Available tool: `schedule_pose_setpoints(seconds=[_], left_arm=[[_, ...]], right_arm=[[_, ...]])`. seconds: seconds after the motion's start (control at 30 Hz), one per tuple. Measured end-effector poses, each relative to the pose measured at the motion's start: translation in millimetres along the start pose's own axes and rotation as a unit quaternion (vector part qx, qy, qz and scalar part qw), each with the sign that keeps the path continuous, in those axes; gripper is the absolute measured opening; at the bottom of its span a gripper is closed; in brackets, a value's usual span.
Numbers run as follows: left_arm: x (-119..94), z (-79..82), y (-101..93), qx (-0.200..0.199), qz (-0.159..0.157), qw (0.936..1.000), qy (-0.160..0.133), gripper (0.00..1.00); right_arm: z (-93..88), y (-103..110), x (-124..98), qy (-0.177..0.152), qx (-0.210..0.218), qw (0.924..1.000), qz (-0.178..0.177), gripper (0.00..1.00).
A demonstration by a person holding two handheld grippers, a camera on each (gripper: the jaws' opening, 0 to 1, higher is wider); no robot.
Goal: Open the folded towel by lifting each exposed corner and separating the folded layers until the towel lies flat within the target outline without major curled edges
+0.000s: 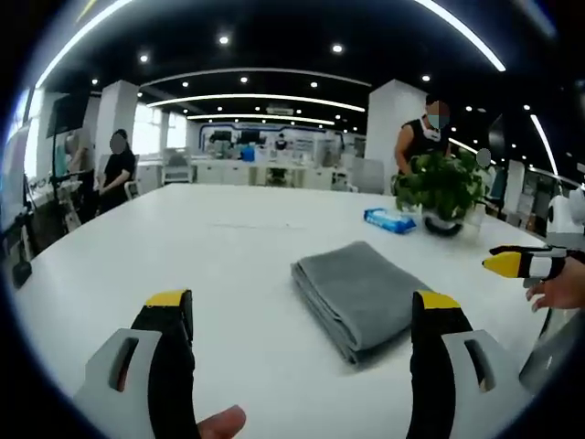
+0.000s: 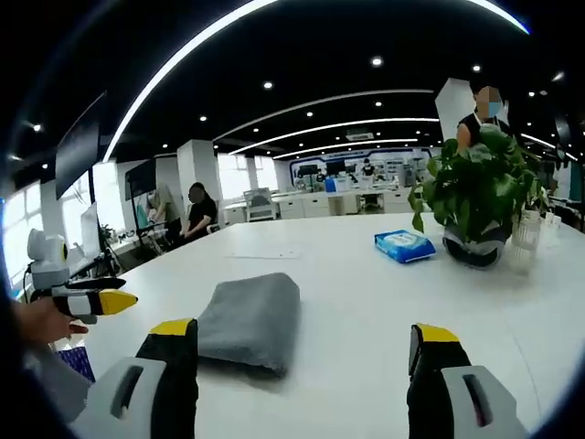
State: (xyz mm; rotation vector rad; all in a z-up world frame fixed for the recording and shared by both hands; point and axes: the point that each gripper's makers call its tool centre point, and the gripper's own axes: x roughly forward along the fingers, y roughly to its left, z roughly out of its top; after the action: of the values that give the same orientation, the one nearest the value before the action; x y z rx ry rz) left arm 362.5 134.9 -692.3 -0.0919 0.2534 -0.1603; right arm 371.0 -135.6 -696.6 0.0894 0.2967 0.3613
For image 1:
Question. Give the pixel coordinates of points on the white office chair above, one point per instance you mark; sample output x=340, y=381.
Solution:
x=176, y=167

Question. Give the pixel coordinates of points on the person's left hand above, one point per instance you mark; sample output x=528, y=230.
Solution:
x=219, y=423

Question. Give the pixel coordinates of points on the grey towel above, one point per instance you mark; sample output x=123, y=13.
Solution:
x=361, y=297

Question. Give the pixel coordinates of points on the black tripod stand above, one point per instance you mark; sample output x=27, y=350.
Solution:
x=20, y=247

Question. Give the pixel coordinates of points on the person's right hand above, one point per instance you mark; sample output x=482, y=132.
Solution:
x=557, y=288

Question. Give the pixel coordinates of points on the blue wet wipes packet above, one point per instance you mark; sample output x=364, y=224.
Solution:
x=390, y=220

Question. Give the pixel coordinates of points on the black monitor on stand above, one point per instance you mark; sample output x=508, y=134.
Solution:
x=66, y=114

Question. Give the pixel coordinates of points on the green potted plant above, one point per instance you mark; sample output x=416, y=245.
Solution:
x=441, y=187

